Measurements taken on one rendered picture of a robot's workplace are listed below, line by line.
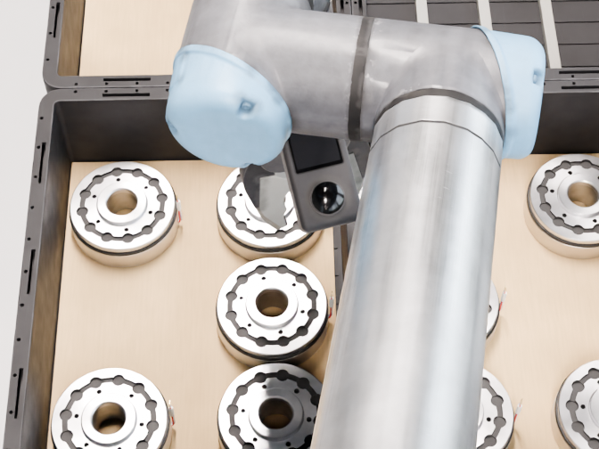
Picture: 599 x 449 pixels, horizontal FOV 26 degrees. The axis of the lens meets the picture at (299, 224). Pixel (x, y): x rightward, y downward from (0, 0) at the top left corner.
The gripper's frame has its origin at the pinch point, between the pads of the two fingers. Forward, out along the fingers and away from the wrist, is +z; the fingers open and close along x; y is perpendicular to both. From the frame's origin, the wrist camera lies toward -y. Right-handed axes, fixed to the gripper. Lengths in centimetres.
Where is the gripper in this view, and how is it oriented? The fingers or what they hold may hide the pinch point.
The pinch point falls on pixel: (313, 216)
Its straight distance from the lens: 108.4
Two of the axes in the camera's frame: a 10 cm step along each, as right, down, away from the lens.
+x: -9.6, 2.7, -0.7
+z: 0.9, 5.3, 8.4
